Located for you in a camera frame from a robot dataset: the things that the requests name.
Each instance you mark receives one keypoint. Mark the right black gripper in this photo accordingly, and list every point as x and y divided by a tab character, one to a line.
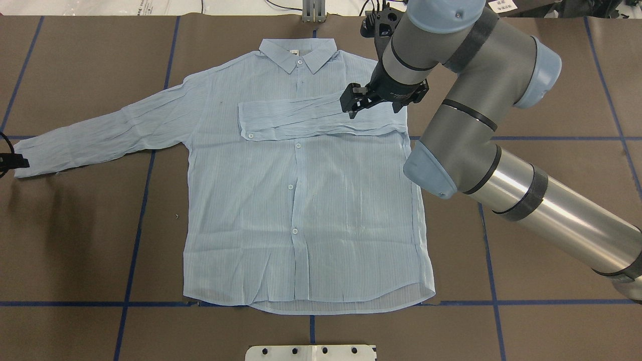
396	92

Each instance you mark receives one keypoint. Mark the light blue button-up shirt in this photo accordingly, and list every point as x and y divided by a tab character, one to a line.
294	208

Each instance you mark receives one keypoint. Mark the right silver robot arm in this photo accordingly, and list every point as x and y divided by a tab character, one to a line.
498	68

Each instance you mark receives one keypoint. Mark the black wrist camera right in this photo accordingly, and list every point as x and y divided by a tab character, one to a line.
381	21

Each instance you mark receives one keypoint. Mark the aluminium frame post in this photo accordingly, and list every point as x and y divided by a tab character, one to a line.
314	11

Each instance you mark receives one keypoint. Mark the white pedestal column with base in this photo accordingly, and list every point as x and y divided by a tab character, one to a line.
312	352

